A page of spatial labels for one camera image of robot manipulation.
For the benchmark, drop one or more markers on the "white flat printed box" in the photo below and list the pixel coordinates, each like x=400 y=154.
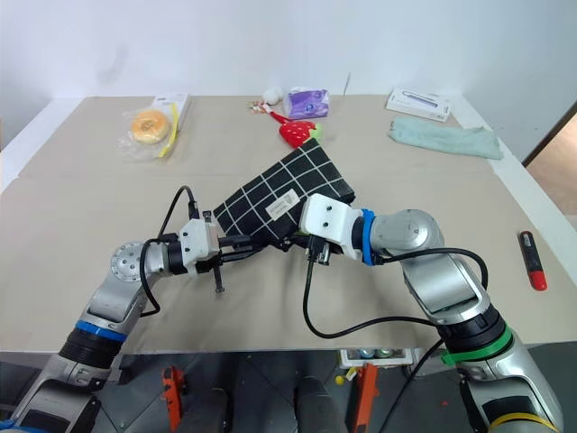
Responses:
x=419 y=104

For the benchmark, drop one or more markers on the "pale green towel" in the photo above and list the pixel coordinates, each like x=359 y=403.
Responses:
x=446 y=137

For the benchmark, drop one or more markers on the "white fluffy ball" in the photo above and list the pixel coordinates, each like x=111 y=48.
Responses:
x=272 y=94

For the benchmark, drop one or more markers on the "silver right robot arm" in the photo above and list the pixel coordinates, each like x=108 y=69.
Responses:
x=455 y=279

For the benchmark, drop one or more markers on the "small yellow object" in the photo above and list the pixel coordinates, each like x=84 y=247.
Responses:
x=345 y=375

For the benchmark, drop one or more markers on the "red black marker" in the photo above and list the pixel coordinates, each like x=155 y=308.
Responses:
x=533 y=261

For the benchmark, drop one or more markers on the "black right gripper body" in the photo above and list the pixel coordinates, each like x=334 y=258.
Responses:
x=322 y=251

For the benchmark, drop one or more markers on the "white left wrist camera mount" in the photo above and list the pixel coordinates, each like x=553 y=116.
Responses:
x=198 y=241

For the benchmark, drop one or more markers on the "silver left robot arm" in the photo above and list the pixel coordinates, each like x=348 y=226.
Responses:
x=108 y=311

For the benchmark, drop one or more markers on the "red strawberry plush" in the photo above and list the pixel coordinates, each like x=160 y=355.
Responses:
x=297 y=131

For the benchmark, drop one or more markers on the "black grid pencil pouch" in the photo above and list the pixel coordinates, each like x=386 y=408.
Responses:
x=293 y=180

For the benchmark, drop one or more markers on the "dark rounded shape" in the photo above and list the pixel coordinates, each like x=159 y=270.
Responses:
x=320 y=406

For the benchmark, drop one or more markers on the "white tray with cans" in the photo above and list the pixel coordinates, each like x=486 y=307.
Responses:
x=376 y=355

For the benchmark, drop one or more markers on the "purple tissue pack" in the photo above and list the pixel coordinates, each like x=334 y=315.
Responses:
x=306 y=103

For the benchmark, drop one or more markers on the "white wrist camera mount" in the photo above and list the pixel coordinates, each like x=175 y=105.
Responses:
x=326 y=218
x=198 y=241

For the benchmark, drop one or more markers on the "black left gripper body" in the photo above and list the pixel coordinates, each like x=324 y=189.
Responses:
x=219 y=275

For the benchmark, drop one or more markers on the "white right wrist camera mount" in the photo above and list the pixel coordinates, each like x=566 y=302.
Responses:
x=326 y=218

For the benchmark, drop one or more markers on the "orange clamp stand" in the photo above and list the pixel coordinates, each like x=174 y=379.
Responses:
x=366 y=397
x=175 y=397

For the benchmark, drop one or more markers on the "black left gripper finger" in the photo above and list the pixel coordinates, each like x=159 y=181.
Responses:
x=239 y=241
x=241 y=256

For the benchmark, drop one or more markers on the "beige table cover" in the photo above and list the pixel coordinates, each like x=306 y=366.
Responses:
x=54 y=216

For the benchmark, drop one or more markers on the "brown board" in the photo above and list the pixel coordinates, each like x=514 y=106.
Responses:
x=556 y=144

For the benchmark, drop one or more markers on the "bagged round bread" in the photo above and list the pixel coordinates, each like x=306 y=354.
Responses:
x=149 y=125

